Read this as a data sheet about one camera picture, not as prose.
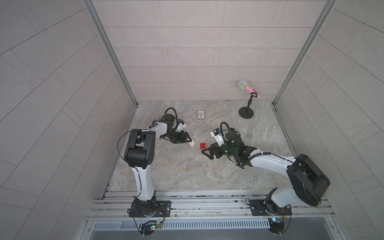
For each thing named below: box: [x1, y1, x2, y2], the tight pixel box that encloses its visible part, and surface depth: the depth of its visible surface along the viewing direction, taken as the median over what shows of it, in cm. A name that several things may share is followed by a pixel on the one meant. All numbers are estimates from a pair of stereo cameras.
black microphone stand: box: [238, 92, 258, 119], surface depth 111 cm
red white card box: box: [197, 110, 205, 121], surface depth 109 cm
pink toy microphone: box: [238, 80, 260, 99], surface depth 95 cm
